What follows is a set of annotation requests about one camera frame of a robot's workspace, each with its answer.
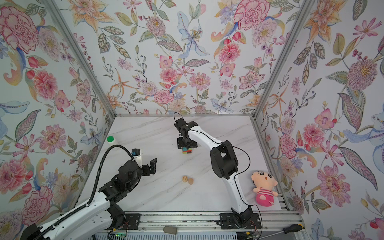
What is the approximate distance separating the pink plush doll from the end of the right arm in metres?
0.38

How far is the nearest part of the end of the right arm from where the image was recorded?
28.4 inches

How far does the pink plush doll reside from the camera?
768 mm
